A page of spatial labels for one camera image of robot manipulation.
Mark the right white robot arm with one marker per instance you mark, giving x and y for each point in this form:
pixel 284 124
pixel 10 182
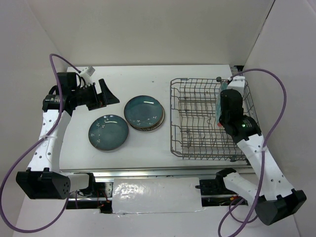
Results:
pixel 274 197

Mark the aluminium mounting rail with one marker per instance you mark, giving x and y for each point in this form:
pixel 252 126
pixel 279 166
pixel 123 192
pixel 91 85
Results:
pixel 144 154

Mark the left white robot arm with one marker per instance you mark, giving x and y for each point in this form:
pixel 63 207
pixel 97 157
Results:
pixel 43 178

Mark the red teal floral plate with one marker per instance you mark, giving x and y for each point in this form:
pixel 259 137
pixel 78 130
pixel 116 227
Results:
pixel 223 86

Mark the grey wire dish rack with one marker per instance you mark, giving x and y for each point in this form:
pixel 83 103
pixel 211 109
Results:
pixel 194 134

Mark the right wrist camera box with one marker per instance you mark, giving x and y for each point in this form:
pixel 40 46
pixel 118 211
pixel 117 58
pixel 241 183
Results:
pixel 237 83

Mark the patterned plate under stack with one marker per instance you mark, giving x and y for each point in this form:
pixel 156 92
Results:
pixel 155 125

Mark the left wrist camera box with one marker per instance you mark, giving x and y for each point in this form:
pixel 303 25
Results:
pixel 86 74

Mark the dark teal plate left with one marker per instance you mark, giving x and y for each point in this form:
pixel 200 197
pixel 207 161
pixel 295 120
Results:
pixel 108 132

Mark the dark teal plate stacked top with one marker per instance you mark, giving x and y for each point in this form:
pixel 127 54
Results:
pixel 141 99

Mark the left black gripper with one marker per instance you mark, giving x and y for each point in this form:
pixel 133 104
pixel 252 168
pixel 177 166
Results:
pixel 102 99

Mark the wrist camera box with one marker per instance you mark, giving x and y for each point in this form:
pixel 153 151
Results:
pixel 86 74
pixel 237 83

